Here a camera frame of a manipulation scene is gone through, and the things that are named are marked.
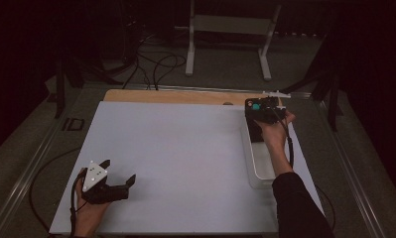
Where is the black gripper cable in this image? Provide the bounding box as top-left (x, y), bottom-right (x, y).
top-left (28, 147), bottom-right (87, 238)
top-left (274, 107), bottom-right (336, 232)

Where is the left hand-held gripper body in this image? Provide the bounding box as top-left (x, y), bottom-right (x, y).
top-left (81, 160), bottom-right (130, 205)

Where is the black phone case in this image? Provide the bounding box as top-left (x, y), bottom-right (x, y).
top-left (244, 97), bottom-right (265, 144)

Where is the person's right hand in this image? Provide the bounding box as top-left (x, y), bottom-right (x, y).
top-left (254, 110), bottom-right (297, 150)

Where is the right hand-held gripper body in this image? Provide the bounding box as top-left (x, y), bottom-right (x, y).
top-left (260, 90), bottom-right (292, 126)

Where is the wooden board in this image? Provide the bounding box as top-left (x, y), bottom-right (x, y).
top-left (103, 88), bottom-right (269, 107)

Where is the black floor cable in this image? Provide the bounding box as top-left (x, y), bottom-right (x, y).
top-left (121, 33), bottom-right (154, 91)
top-left (151, 53), bottom-right (188, 91)

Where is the white metal stand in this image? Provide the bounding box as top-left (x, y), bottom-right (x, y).
top-left (185, 0), bottom-right (283, 81)

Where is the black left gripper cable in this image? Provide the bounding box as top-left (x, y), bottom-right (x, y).
top-left (28, 147), bottom-right (87, 238)

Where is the black metal stand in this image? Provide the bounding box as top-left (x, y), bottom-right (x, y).
top-left (55, 56), bottom-right (124, 119)
top-left (278, 65), bottom-right (344, 132)

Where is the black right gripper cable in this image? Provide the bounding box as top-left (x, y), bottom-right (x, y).
top-left (274, 107), bottom-right (336, 232)

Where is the person's left hand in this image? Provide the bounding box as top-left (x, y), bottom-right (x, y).
top-left (74, 168), bottom-right (111, 238)

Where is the long white plastic bin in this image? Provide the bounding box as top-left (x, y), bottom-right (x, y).
top-left (240, 110), bottom-right (279, 190)

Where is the metal floor rail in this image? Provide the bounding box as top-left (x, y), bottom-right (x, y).
top-left (82, 82), bottom-right (314, 100)
top-left (0, 95), bottom-right (87, 238)
top-left (316, 97), bottom-right (387, 238)

